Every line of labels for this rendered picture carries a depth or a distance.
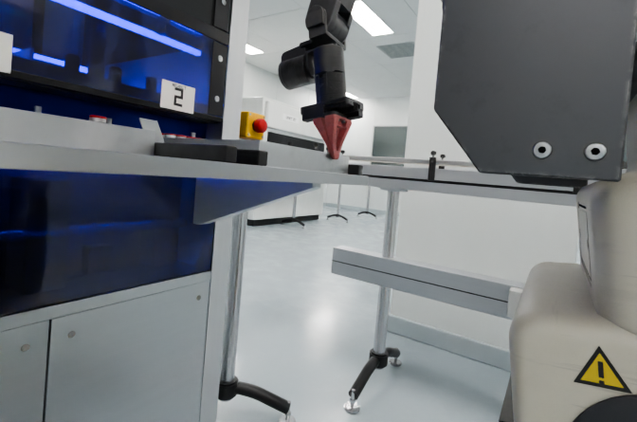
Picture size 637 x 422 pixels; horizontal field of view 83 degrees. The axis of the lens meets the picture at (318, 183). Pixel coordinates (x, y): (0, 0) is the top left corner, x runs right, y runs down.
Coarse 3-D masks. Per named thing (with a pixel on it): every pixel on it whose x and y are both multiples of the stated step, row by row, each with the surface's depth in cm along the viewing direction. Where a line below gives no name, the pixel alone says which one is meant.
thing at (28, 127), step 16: (0, 112) 36; (16, 112) 37; (32, 112) 38; (0, 128) 36; (16, 128) 37; (32, 128) 38; (48, 128) 39; (64, 128) 41; (80, 128) 42; (96, 128) 43; (112, 128) 45; (128, 128) 47; (48, 144) 40; (64, 144) 41; (80, 144) 42; (96, 144) 44; (112, 144) 45; (128, 144) 47; (144, 144) 49
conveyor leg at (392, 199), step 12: (396, 192) 151; (396, 204) 151; (396, 216) 152; (384, 228) 154; (384, 240) 153; (384, 252) 152; (384, 288) 152; (384, 300) 152; (384, 312) 152; (384, 324) 152; (384, 336) 153; (384, 348) 153
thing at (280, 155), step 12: (216, 144) 55; (228, 144) 53; (240, 144) 52; (252, 144) 51; (264, 144) 51; (276, 144) 53; (276, 156) 53; (288, 156) 56; (300, 156) 58; (312, 156) 61; (324, 156) 64; (348, 156) 72; (288, 168) 56; (300, 168) 59; (312, 168) 61; (324, 168) 65; (336, 168) 68
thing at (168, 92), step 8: (168, 88) 79; (184, 88) 82; (192, 88) 84; (168, 96) 79; (184, 96) 82; (192, 96) 84; (160, 104) 78; (168, 104) 79; (184, 104) 83; (192, 104) 85; (192, 112) 85
